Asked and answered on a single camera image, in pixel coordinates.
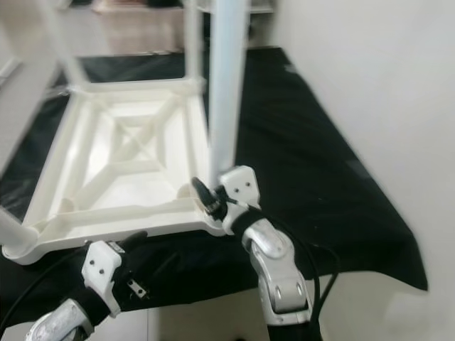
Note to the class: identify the shiny clear tape patch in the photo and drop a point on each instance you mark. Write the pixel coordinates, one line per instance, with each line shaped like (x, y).
(18, 195)

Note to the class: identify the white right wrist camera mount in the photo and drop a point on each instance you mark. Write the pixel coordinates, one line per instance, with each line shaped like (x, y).
(240, 186)

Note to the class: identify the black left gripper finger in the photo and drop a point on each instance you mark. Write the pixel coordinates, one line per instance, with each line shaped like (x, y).
(134, 239)
(156, 268)

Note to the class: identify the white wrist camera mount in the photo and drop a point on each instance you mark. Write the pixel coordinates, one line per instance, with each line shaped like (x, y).
(240, 186)
(102, 268)

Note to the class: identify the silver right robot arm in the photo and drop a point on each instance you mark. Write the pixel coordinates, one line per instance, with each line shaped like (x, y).
(277, 280)

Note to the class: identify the black tablecloth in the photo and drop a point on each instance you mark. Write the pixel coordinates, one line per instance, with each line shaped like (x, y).
(327, 177)

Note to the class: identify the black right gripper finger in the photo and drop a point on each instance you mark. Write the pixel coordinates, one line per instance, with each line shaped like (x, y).
(202, 192)

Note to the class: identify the beige cover cloth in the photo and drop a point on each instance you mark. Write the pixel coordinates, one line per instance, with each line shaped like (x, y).
(142, 32)

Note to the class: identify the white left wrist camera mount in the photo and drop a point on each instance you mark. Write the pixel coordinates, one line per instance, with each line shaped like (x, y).
(102, 268)

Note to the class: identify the white plastic children table top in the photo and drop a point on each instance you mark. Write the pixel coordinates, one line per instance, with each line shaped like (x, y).
(135, 149)

